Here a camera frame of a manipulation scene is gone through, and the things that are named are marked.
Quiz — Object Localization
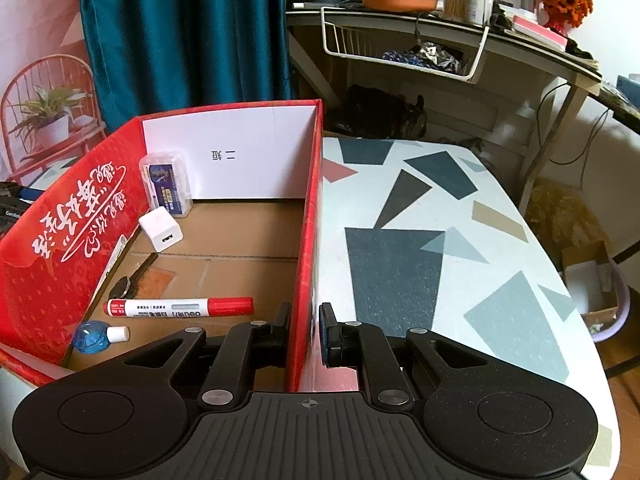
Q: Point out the black cable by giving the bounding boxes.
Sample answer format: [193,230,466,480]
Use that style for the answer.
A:
[534,79,614,168]

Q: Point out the small cardboard box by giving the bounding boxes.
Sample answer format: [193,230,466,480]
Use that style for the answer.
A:
[561,242,611,316]

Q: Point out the dark metal key with ring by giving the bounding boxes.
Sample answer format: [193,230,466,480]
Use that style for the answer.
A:
[108,252,158,299]

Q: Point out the red white whiteboard marker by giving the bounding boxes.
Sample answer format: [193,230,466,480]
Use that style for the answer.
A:
[103,297,254,318]

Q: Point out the teal curtain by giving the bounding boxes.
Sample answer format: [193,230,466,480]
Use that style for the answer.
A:
[79,0,292,130]

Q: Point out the red strawberry cardboard box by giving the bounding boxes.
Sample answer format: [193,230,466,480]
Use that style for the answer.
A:
[1,100,324,389]

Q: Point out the pink book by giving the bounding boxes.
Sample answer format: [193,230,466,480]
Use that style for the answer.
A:
[512,15,567,52]

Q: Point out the orange bowl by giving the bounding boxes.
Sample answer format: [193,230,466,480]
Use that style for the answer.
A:
[361,0,438,13]

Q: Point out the pink printed backdrop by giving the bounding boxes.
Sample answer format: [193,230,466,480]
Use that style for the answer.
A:
[1,0,107,184]

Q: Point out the white wire basket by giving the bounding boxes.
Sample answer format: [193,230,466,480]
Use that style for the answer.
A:
[319,8,490,84]

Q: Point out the gold card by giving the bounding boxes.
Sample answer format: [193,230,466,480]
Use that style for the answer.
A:
[134,266,176,299]

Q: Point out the white desk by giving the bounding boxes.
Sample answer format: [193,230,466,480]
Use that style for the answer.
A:
[285,1,640,216]

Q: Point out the white charger cube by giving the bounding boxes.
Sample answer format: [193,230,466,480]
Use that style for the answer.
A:
[139,206,183,252]

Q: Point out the cotton swab box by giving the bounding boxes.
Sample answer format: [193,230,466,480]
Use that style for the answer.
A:
[442,0,466,22]

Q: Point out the patterned tablecloth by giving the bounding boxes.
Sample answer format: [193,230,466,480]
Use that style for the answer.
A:
[0,131,623,480]

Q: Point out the clear case with blue card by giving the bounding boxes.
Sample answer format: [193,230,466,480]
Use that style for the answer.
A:
[139,152,192,218]

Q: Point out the blue transparent small bottle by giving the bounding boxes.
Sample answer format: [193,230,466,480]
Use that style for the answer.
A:
[72,321,130,354]

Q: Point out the lavender plastic basin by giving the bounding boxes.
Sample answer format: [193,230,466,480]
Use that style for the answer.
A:
[582,260,630,344]

